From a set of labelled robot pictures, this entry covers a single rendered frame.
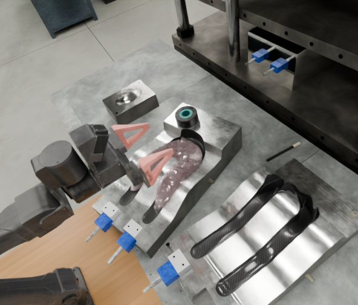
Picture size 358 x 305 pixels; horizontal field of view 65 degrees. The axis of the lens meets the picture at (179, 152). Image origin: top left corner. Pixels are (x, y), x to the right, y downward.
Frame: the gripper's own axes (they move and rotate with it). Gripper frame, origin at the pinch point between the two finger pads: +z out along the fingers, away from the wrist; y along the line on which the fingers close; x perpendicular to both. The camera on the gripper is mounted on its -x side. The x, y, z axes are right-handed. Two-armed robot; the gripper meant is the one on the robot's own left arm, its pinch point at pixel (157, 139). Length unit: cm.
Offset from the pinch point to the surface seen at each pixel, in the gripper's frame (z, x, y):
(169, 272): -12.3, 29.6, -12.7
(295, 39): 70, 18, 24
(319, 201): 32, 33, -21
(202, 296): -8.7, 33.7, -21.0
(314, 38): 70, 15, 16
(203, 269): -4.9, 30.9, -17.0
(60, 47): 22, 120, 338
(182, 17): 65, 28, 95
